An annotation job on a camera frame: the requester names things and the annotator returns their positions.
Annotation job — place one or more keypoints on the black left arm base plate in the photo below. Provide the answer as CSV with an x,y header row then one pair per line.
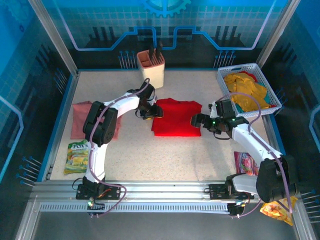
x,y
85,191

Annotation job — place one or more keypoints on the aluminium frame post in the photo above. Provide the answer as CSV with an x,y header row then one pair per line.
x,y
277,32
53,37

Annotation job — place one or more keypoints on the yellow t-shirt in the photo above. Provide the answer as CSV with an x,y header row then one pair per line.
x,y
245,87

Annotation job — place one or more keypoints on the yellow chips bag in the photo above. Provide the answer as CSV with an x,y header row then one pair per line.
x,y
272,211

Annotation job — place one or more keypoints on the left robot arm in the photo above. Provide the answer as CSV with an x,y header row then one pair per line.
x,y
96,160

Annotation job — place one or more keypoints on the white plastic basket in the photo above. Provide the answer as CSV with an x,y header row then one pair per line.
x,y
233,68

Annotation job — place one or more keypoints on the aluminium front rail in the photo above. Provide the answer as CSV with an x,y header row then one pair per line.
x,y
162,190

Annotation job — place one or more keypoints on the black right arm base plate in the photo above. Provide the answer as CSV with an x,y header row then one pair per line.
x,y
217,191

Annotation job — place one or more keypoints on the cream knife block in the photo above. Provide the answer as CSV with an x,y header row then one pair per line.
x,y
152,75

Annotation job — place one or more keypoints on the red t-shirt with bear print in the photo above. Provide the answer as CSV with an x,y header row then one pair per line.
x,y
175,120

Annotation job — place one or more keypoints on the pink t-shirt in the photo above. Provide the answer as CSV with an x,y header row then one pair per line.
x,y
78,120

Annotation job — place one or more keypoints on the red garment in basket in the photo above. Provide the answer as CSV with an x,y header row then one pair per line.
x,y
250,75

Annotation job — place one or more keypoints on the green candy bag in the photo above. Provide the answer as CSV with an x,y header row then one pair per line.
x,y
75,157

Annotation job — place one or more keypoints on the purple candy bag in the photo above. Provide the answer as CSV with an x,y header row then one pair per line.
x,y
243,162

